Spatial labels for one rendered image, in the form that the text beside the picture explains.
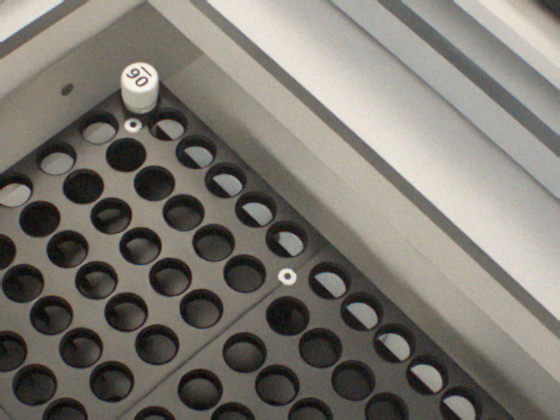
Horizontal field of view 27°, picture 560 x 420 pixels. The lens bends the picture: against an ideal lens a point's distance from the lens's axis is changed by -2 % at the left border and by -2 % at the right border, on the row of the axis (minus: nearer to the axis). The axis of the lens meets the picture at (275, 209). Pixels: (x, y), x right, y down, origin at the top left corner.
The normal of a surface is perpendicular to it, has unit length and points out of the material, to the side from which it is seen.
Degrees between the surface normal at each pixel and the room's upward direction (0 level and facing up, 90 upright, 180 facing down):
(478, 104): 90
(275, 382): 0
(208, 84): 0
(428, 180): 0
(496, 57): 90
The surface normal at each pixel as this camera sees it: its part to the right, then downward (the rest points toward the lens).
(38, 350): 0.08, -0.48
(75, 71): 0.69, 0.66
